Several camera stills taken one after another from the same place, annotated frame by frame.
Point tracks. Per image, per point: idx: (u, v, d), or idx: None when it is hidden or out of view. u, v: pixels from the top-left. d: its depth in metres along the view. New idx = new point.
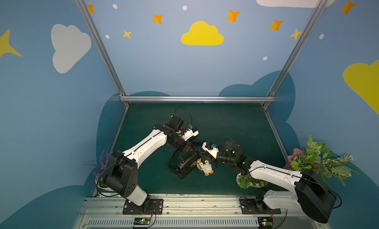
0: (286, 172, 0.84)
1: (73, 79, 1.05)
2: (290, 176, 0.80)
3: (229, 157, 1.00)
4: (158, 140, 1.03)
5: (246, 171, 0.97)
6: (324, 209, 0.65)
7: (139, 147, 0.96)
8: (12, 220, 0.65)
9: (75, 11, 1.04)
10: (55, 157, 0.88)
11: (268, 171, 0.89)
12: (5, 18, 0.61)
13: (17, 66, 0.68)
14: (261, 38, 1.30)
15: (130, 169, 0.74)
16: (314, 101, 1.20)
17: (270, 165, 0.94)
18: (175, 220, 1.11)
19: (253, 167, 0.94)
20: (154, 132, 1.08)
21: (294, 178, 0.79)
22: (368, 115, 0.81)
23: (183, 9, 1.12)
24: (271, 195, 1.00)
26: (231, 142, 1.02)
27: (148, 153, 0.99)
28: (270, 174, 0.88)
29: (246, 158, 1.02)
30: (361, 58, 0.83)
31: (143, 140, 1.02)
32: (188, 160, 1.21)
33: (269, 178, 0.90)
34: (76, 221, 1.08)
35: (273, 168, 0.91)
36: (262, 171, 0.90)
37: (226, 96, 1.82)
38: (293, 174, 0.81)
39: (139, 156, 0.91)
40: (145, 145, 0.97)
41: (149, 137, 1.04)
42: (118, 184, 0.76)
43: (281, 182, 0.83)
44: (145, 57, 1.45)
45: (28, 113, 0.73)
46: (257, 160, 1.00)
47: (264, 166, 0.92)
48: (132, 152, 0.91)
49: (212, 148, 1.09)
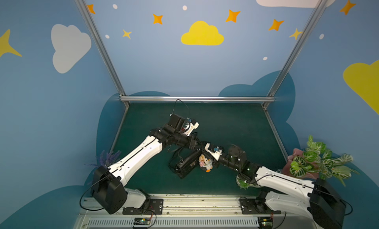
0: (298, 182, 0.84)
1: (73, 80, 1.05)
2: (302, 187, 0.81)
3: (233, 163, 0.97)
4: (151, 150, 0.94)
5: (252, 177, 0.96)
6: (337, 218, 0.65)
7: (128, 161, 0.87)
8: (11, 220, 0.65)
9: (75, 11, 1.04)
10: (55, 157, 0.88)
11: (277, 179, 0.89)
12: (5, 18, 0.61)
13: (17, 66, 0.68)
14: (261, 38, 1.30)
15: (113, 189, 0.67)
16: (314, 101, 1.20)
17: (278, 172, 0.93)
18: (175, 220, 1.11)
19: (260, 177, 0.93)
20: (147, 139, 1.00)
21: (306, 189, 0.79)
22: (368, 115, 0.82)
23: (183, 9, 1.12)
24: (275, 198, 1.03)
26: (236, 148, 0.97)
27: (139, 165, 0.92)
28: (279, 183, 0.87)
29: (250, 164, 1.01)
30: (361, 58, 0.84)
31: (133, 151, 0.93)
32: (188, 159, 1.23)
33: (278, 187, 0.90)
34: (76, 221, 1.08)
35: (281, 176, 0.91)
36: (270, 179, 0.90)
37: (225, 96, 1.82)
38: (305, 184, 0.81)
39: (126, 171, 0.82)
40: (135, 157, 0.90)
41: (141, 147, 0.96)
42: (103, 202, 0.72)
43: (292, 193, 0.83)
44: (145, 57, 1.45)
45: (28, 113, 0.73)
46: (262, 167, 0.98)
47: (272, 174, 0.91)
48: (118, 168, 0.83)
49: (214, 151, 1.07)
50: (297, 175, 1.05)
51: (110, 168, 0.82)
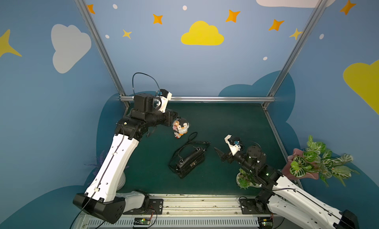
0: (323, 207, 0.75)
1: (73, 79, 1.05)
2: (328, 214, 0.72)
3: (249, 164, 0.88)
4: (124, 153, 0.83)
5: (268, 181, 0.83)
6: None
7: (103, 178, 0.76)
8: (10, 220, 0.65)
9: (76, 11, 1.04)
10: (55, 157, 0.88)
11: (299, 196, 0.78)
12: (5, 19, 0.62)
13: (17, 66, 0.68)
14: (261, 38, 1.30)
15: (100, 211, 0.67)
16: (314, 101, 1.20)
17: (301, 189, 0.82)
18: (175, 220, 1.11)
19: (282, 185, 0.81)
20: (116, 142, 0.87)
21: (332, 217, 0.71)
22: (368, 115, 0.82)
23: (183, 9, 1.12)
24: (280, 205, 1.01)
26: (256, 149, 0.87)
27: (119, 172, 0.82)
28: (301, 201, 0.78)
29: (268, 168, 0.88)
30: (361, 58, 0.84)
31: (105, 162, 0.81)
32: (188, 158, 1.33)
33: (295, 202, 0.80)
34: (76, 221, 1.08)
35: (303, 193, 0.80)
36: (292, 194, 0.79)
37: (225, 96, 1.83)
38: (332, 212, 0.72)
39: (106, 189, 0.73)
40: (109, 171, 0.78)
41: (112, 155, 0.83)
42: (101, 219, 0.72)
43: (313, 215, 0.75)
44: (145, 56, 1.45)
45: (27, 113, 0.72)
46: (283, 176, 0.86)
47: (296, 189, 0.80)
48: (95, 189, 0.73)
49: (234, 144, 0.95)
50: (297, 175, 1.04)
51: (88, 192, 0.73)
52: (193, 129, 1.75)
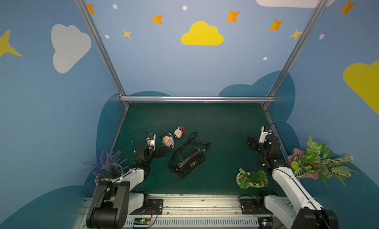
0: (308, 196, 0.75)
1: (73, 79, 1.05)
2: (306, 201, 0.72)
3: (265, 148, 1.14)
4: (139, 175, 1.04)
5: (272, 165, 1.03)
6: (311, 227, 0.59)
7: (126, 175, 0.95)
8: (11, 220, 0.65)
9: (76, 11, 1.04)
10: (55, 157, 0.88)
11: (290, 181, 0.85)
12: (5, 18, 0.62)
13: (17, 66, 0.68)
14: (261, 38, 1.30)
15: (124, 187, 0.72)
16: (314, 101, 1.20)
17: (297, 180, 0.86)
18: (175, 220, 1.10)
19: (281, 170, 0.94)
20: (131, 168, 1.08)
21: (308, 204, 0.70)
22: (368, 115, 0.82)
23: (183, 9, 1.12)
24: (275, 200, 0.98)
26: (273, 135, 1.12)
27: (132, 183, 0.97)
28: (289, 183, 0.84)
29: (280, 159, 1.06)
30: (361, 58, 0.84)
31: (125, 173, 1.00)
32: (188, 159, 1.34)
33: (285, 188, 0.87)
34: (76, 221, 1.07)
35: (298, 183, 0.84)
36: (285, 177, 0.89)
37: (225, 96, 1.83)
38: (312, 202, 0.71)
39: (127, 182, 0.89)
40: (130, 174, 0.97)
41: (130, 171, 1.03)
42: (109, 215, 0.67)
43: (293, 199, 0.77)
44: (145, 57, 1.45)
45: (26, 113, 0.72)
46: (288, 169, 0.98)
47: (291, 176, 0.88)
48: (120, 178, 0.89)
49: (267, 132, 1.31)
50: (297, 175, 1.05)
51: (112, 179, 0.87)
52: (193, 129, 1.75)
